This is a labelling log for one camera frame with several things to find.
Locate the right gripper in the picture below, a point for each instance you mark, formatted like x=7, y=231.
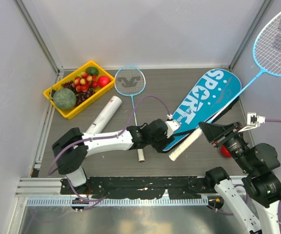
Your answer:
x=212, y=131

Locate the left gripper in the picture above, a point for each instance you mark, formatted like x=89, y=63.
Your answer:
x=165, y=141

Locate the blue racket bag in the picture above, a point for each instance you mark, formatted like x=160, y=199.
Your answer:
x=209, y=95

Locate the white shuttlecock tube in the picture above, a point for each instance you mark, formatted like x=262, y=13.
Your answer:
x=104, y=116

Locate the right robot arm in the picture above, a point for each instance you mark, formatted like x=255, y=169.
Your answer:
x=257, y=162

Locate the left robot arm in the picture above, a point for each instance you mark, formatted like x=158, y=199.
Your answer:
x=74, y=146

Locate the red apple on table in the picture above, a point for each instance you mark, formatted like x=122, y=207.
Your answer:
x=225, y=152

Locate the red apple in bin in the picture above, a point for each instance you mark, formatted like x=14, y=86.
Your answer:
x=103, y=81

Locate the dark purple grapes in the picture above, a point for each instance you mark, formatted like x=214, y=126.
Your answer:
x=82, y=92

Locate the red cherry bunch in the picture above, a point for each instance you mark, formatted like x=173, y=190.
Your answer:
x=83, y=82

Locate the yellow plastic bin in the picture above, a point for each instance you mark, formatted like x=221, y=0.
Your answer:
x=69, y=114

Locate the green lime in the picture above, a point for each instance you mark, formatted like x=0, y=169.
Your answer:
x=92, y=71

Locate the green melon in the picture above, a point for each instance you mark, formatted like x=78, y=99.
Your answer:
x=64, y=99

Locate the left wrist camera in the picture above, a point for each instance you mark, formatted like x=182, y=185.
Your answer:
x=172, y=125

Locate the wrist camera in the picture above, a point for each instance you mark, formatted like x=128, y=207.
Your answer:
x=172, y=125
x=252, y=121

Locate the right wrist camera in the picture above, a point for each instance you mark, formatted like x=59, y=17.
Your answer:
x=252, y=121

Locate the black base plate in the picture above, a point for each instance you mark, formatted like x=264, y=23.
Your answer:
x=149, y=187

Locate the white cable duct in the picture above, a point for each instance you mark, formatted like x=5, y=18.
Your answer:
x=71, y=201

